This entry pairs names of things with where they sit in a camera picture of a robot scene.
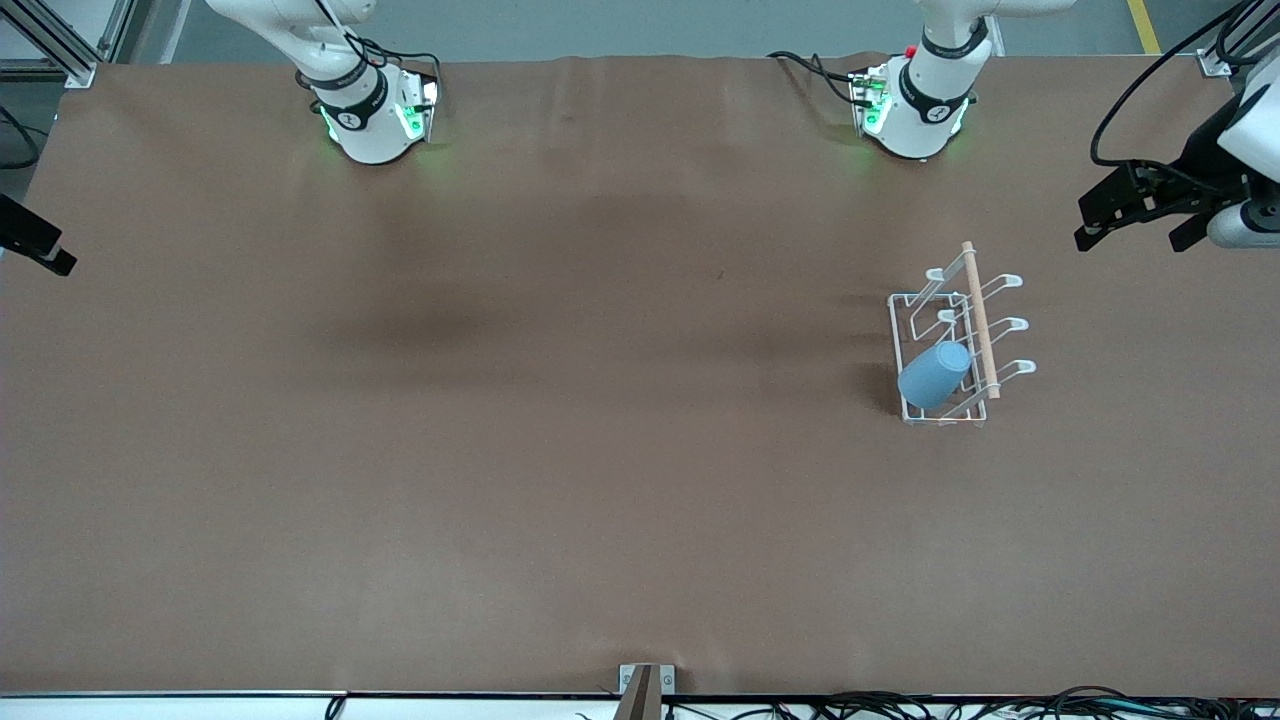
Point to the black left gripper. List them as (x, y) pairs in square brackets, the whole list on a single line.
[(1203, 150)]

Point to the blue plastic cup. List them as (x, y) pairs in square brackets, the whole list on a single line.
[(932, 378)]

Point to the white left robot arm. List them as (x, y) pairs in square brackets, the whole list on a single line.
[(920, 120)]

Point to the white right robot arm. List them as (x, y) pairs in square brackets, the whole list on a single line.
[(370, 130)]

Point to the brown table cover sheet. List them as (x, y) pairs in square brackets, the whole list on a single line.
[(500, 450)]

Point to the aluminium frame post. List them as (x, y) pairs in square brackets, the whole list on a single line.
[(1215, 62), (80, 75)]

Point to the white table front rail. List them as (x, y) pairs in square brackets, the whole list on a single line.
[(200, 708)]

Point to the metal bracket with post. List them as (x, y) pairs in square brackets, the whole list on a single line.
[(668, 680)]

